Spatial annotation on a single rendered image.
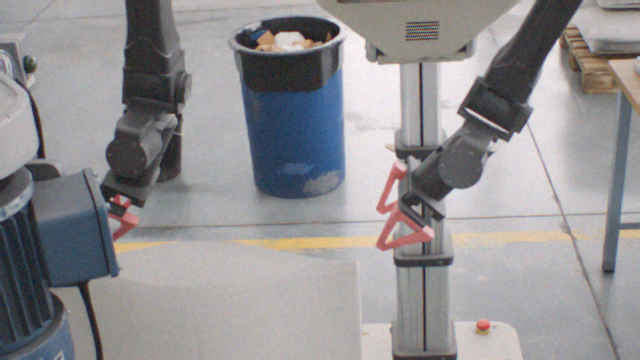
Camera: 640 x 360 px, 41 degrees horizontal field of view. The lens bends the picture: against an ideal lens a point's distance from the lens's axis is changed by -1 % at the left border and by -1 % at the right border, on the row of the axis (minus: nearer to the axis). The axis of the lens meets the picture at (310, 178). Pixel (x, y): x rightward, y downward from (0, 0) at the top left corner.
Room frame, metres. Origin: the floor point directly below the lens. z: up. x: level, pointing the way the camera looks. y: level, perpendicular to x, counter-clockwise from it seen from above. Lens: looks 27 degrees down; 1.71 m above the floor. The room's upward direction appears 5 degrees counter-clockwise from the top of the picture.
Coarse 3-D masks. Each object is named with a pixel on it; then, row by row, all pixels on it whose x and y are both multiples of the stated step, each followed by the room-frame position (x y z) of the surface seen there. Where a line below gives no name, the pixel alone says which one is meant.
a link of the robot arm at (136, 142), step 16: (176, 80) 1.08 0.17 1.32; (128, 96) 1.10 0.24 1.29; (176, 96) 1.08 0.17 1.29; (128, 112) 1.06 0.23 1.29; (144, 112) 1.06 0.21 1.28; (160, 112) 1.07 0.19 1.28; (176, 112) 1.08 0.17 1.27; (128, 128) 1.02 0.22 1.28; (144, 128) 1.02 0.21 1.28; (112, 144) 1.01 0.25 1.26; (128, 144) 1.01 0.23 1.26; (144, 144) 1.01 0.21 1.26; (160, 144) 1.05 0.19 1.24; (112, 160) 1.01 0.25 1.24; (128, 160) 1.01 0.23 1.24; (144, 160) 1.00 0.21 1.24; (128, 176) 1.01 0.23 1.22
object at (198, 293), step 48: (96, 288) 1.09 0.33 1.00; (144, 288) 1.05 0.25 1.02; (192, 288) 1.03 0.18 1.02; (240, 288) 1.03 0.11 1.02; (288, 288) 1.05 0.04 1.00; (336, 288) 1.06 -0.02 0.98; (144, 336) 1.06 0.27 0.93; (192, 336) 1.03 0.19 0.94; (240, 336) 1.03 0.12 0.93; (288, 336) 1.05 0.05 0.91; (336, 336) 1.06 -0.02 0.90
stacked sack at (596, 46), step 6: (588, 42) 4.24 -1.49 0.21; (594, 42) 4.18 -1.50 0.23; (600, 42) 4.16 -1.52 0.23; (606, 42) 4.15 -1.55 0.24; (612, 42) 4.14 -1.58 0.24; (618, 42) 4.13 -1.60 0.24; (624, 42) 4.13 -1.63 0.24; (636, 42) 4.12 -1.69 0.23; (594, 48) 4.14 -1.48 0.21; (600, 48) 4.13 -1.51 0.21; (606, 48) 4.12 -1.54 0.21; (612, 48) 4.11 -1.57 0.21; (618, 48) 4.11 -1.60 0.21; (624, 48) 4.10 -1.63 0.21; (630, 48) 4.10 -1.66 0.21; (636, 48) 4.10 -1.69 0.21
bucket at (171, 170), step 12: (180, 120) 3.50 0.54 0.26; (180, 132) 3.51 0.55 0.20; (168, 144) 3.44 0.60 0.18; (180, 144) 3.51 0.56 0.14; (168, 156) 3.44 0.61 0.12; (180, 156) 3.52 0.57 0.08; (168, 168) 3.45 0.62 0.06; (180, 168) 3.52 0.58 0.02; (156, 180) 3.43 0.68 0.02; (168, 180) 3.45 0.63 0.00
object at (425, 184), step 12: (432, 156) 1.06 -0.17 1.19; (408, 168) 1.08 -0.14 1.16; (420, 168) 1.06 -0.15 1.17; (432, 168) 1.05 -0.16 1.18; (420, 180) 1.05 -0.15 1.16; (432, 180) 1.04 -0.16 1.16; (420, 192) 1.03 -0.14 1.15; (432, 192) 1.04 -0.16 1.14; (444, 192) 1.04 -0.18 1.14; (432, 204) 1.02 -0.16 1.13; (444, 204) 1.05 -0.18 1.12; (432, 216) 1.02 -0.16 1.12; (444, 216) 1.02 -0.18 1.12
